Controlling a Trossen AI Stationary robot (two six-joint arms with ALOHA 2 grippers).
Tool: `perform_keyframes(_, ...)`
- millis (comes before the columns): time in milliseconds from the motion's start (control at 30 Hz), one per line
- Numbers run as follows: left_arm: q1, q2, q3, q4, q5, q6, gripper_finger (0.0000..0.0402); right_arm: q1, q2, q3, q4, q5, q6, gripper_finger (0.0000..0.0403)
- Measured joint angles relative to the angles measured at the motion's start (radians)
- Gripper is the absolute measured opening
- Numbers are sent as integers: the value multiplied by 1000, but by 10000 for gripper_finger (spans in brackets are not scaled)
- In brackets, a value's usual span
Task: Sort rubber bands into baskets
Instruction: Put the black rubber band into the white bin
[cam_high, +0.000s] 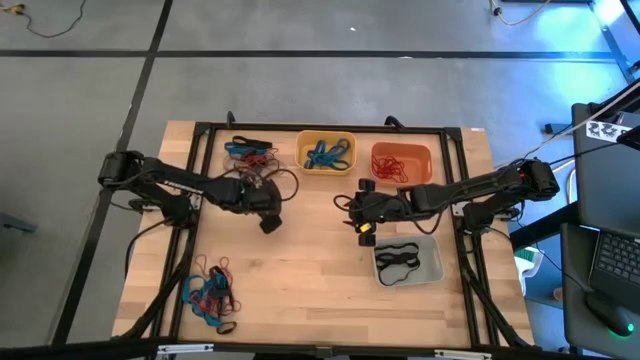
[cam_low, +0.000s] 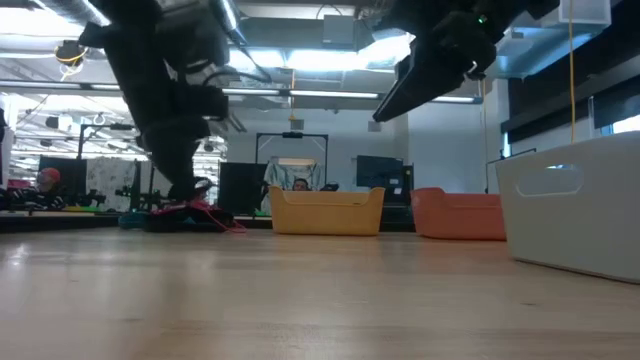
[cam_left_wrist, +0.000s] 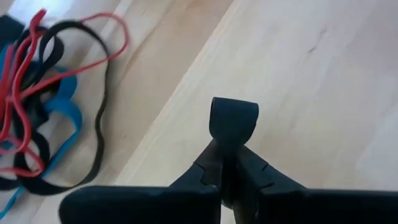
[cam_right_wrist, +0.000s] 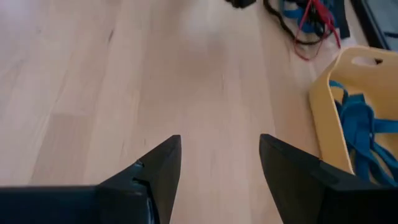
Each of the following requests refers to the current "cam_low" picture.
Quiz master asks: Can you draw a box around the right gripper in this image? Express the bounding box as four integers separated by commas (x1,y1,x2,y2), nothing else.
373,0,531,123

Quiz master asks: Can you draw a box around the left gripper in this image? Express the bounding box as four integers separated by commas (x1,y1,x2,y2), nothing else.
139,0,246,200

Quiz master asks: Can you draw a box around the black wide rubber band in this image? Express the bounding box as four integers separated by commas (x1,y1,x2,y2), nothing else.
144,209,235,234

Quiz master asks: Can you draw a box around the red thin rubber band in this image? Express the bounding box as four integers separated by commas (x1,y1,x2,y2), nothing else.
152,199,247,234

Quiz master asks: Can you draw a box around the blue wide rubber band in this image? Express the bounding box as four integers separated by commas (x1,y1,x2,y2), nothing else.
118,211,151,230

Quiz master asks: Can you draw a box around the white patterned cloth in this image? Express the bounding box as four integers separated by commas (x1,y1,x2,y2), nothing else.
85,156,139,211

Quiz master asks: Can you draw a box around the large black screen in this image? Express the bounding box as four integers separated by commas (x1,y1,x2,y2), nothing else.
218,161,269,216
38,155,89,199

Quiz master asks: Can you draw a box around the long ceiling light strip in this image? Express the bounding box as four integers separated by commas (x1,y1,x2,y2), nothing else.
288,89,380,100
0,79,124,92

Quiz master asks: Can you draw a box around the grey ceiling air unit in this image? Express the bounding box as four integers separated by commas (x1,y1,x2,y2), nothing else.
322,13,357,49

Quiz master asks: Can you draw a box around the black computer monitor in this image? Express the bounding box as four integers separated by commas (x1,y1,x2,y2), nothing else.
355,154,405,190

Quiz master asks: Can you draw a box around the pale green cloth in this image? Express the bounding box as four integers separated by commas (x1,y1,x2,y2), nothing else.
262,158,325,214

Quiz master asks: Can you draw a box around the orange plastic basket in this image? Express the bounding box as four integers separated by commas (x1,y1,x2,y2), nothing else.
410,186,507,242

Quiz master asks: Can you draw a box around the yellow plastic basket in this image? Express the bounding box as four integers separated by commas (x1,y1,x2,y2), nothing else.
268,185,386,237

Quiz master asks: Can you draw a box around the white ceiling box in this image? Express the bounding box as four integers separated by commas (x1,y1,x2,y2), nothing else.
558,0,612,26

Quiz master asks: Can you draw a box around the pale grey plastic basket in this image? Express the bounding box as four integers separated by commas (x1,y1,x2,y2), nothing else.
495,130,640,285

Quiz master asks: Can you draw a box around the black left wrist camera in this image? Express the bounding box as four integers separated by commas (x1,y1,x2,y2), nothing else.
172,83,230,120

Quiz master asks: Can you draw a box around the black gantry frame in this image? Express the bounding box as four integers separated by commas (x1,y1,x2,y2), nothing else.
77,123,151,211
255,131,330,191

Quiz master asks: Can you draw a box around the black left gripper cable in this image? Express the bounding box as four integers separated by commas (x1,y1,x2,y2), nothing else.
199,68,275,89

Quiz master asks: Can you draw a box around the yellow cable reel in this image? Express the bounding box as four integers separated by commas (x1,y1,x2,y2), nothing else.
53,39,90,69

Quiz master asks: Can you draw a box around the yellow hanging cable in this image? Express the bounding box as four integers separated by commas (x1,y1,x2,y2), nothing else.
568,0,576,146

